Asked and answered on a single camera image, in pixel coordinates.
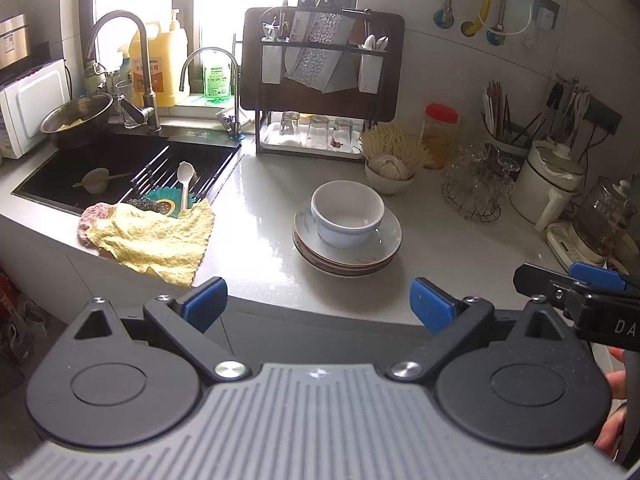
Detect black roll-up sink rack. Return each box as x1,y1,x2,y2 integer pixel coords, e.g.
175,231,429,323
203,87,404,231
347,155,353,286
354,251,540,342
131,145,238,201

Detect glass kettle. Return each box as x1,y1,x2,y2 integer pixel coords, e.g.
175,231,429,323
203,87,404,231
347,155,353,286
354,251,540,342
572,176,636,251

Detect red lid plastic jar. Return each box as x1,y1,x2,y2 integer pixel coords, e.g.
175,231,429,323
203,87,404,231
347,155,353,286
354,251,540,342
420,103,461,170

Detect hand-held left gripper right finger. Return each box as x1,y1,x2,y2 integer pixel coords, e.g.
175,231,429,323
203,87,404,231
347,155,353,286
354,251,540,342
387,277,569,383

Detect cardboard box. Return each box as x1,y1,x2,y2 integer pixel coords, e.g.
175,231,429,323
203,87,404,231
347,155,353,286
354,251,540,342
0,14,32,71

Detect pink dish cloth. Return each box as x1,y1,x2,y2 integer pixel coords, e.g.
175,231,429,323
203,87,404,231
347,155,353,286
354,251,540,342
77,202,118,250

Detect wall outlet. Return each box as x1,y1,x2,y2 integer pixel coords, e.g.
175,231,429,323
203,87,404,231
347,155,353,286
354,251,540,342
530,0,561,32

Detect cluster of glass cups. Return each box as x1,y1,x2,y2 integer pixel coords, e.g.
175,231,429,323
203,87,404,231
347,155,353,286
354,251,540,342
442,142,521,211

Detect black wall hook rail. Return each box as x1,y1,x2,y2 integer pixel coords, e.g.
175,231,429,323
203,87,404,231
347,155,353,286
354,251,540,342
555,75,623,136

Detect drinking glass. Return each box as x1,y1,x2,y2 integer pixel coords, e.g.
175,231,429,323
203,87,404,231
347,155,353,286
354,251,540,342
306,115,331,147
279,111,301,143
332,117,355,148

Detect steel mixing bowl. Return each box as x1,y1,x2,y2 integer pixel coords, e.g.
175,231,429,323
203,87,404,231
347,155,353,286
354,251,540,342
40,92,115,150

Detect round wire cup rack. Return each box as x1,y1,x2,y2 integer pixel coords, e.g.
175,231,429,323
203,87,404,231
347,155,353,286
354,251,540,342
441,180,502,223

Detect patterned steel cleaver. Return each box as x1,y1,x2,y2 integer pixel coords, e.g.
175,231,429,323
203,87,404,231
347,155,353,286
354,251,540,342
285,10,356,88

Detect white grey-leaf plate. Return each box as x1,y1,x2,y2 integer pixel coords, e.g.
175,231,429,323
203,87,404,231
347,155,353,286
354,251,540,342
293,203,403,267

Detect row of hanging utensils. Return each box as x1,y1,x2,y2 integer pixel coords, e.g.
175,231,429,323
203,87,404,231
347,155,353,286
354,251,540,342
510,80,592,146

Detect white microwave oven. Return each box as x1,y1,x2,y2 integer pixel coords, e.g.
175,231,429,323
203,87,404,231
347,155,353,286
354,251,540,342
0,58,68,160

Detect white bowl with garlic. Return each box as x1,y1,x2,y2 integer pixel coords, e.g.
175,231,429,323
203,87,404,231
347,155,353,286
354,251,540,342
365,157,417,196

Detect white electric pot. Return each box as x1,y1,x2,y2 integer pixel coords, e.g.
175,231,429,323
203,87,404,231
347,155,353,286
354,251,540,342
510,140,587,232

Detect grey plastic bag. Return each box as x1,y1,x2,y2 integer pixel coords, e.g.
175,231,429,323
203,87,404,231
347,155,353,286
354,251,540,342
0,300,48,361

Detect garlic bulb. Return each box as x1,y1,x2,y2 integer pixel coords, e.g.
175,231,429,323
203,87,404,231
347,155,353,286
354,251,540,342
370,155,413,180

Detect black kitchen sink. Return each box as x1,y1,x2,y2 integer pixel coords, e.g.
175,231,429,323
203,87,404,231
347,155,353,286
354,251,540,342
12,127,241,216

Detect white utensil cup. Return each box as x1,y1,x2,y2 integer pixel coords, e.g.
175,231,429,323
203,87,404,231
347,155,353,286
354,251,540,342
261,42,286,84
358,50,383,95

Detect cream kettle base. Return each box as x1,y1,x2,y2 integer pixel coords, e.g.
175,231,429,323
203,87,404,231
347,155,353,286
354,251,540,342
545,221,608,268

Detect yellow dish cloth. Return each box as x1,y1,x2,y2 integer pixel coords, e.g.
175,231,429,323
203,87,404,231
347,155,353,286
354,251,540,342
86,199,216,287

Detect deer pattern plate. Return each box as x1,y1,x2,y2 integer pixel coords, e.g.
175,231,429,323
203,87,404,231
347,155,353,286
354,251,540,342
300,247,396,279

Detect green soap bottle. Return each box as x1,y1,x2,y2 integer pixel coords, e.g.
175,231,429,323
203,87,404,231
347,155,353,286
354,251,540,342
202,55,233,101

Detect plain steel cleaver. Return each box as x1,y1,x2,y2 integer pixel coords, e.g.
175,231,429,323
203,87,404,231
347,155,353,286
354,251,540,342
320,50,363,94

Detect white leaf plate thin rim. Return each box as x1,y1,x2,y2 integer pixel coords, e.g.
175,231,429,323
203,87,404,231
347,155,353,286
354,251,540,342
294,237,402,273

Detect tall steel faucet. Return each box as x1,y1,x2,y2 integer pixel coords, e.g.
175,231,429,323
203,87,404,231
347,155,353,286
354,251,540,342
84,10,162,133

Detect white plastic spoon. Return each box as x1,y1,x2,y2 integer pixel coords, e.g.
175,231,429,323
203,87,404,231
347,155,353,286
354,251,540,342
177,161,196,211

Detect bundle of chopsticks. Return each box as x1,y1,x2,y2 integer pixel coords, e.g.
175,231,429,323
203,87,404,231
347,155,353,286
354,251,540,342
482,80,513,141

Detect slim steel faucet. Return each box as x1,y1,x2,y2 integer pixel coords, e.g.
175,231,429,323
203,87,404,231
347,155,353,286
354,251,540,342
179,46,246,139

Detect clear plastic bowl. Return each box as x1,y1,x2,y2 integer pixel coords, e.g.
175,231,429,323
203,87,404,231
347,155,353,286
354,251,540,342
311,180,386,249

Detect dry straw bundle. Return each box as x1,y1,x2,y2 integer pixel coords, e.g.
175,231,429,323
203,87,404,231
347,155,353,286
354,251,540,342
360,124,433,168

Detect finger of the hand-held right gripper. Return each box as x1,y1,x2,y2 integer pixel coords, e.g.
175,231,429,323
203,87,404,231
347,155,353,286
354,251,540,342
513,263,591,311
569,261,640,295

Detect wooden ladle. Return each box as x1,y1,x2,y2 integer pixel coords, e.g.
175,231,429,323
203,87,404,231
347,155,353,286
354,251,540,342
72,167,133,194

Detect teal flower scrubber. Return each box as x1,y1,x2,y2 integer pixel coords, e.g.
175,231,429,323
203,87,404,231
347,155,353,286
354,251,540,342
150,186,191,218

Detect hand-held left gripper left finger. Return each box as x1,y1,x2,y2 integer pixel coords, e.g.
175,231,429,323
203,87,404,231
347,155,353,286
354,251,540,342
71,276,252,384

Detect person's right hand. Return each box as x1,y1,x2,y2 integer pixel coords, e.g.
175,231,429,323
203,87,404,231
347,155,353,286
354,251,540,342
594,347,640,461

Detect yellow detergent bottle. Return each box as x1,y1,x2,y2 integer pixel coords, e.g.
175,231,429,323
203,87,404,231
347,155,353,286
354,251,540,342
129,9,189,107

